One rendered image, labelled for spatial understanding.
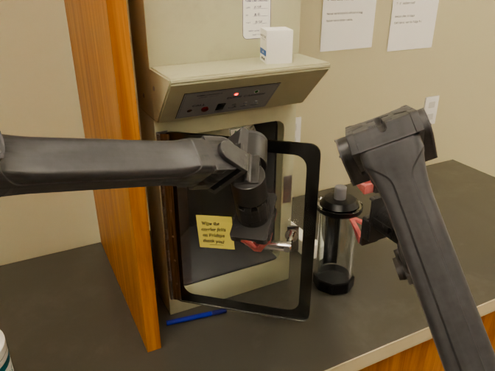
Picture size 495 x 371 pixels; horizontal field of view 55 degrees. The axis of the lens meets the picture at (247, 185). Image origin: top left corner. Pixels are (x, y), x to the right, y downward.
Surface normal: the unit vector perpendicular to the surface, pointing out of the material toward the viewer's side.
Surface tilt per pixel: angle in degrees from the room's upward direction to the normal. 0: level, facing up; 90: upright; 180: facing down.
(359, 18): 90
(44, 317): 0
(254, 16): 90
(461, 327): 59
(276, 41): 90
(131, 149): 46
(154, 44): 90
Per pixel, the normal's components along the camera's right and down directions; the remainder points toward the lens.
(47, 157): 0.69, -0.39
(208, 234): -0.25, 0.41
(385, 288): 0.00, -0.90
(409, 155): -0.32, -0.14
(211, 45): 0.45, 0.38
